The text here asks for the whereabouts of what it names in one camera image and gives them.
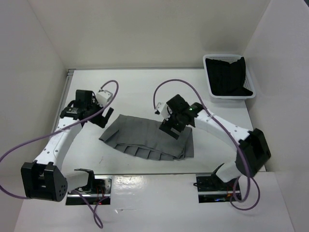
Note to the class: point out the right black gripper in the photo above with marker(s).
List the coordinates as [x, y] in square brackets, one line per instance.
[166, 125]

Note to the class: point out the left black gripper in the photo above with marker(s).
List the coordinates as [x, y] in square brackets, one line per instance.
[101, 120]

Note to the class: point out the grey pleated skirt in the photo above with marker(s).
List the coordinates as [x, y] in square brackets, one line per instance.
[142, 138]

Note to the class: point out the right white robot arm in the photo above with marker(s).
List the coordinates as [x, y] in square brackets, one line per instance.
[250, 145]

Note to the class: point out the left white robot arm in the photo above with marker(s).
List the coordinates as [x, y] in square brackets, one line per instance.
[42, 178]

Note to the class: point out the black skirt in basket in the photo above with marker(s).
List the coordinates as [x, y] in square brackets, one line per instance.
[227, 79]

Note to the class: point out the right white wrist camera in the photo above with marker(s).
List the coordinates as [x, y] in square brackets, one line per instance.
[164, 110]

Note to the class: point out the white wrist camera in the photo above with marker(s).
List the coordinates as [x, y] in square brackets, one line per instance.
[103, 97]
[164, 110]

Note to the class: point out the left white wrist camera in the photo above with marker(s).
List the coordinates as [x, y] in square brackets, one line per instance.
[103, 97]

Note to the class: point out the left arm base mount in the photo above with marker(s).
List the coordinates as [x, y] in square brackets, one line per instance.
[99, 192]

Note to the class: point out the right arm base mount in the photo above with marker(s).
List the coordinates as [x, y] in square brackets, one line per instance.
[208, 192]

